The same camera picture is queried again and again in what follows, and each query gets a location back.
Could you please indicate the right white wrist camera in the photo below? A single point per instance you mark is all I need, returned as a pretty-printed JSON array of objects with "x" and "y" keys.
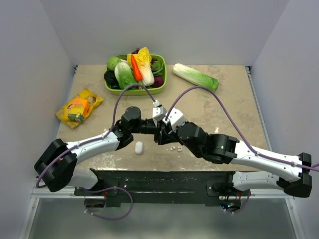
[{"x": 175, "y": 120}]

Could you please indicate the round green vegetable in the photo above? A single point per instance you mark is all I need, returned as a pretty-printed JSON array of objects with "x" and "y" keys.
[{"x": 112, "y": 62}]

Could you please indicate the white earbud charging case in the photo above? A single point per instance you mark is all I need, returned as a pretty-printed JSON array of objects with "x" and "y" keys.
[{"x": 138, "y": 148}]

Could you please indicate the yellow snack bag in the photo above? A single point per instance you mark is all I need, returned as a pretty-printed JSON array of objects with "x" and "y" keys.
[{"x": 93, "y": 99}]

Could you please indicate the dark green spinach leaves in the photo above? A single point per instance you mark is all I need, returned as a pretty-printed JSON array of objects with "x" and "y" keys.
[{"x": 157, "y": 68}]

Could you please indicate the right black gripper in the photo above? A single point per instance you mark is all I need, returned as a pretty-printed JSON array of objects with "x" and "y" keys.
[{"x": 173, "y": 133}]

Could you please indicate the napa cabbage on table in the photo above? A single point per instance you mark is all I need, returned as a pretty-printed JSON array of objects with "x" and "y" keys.
[{"x": 195, "y": 77}]

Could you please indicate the yellow leaf cabbage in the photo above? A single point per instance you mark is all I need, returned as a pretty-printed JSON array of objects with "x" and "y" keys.
[{"x": 143, "y": 59}]

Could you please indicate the aluminium front rail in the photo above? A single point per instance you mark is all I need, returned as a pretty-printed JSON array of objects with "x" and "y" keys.
[{"x": 65, "y": 193}]

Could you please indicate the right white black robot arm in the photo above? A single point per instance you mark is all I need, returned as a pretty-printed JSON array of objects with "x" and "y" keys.
[{"x": 273, "y": 171}]

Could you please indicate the green white bok choy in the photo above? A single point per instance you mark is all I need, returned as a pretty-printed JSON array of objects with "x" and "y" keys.
[{"x": 124, "y": 75}]

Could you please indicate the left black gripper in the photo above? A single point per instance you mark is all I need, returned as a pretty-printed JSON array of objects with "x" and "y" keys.
[{"x": 154, "y": 127}]

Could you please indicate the orange green small box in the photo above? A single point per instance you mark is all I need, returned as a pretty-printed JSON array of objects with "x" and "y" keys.
[{"x": 78, "y": 110}]

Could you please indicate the dark black vegetable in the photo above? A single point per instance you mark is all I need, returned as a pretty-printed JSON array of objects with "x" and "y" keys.
[{"x": 109, "y": 77}]

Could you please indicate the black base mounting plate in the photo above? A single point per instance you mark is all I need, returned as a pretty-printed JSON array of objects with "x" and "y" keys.
[{"x": 210, "y": 188}]

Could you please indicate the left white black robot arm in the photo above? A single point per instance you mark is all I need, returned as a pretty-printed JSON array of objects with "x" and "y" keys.
[{"x": 57, "y": 165}]

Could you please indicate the orange toy carrot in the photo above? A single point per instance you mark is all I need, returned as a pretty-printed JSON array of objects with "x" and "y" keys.
[{"x": 136, "y": 72}]

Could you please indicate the green plastic vegetable tray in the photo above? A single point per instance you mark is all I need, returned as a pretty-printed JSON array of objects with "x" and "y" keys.
[{"x": 115, "y": 90}]

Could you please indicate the purple beet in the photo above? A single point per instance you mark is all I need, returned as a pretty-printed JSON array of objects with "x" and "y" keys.
[{"x": 158, "y": 82}]

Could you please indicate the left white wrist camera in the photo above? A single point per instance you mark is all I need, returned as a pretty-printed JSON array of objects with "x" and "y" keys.
[{"x": 158, "y": 112}]

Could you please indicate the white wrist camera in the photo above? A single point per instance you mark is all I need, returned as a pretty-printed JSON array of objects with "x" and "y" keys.
[
  {"x": 175, "y": 120},
  {"x": 158, "y": 112}
]

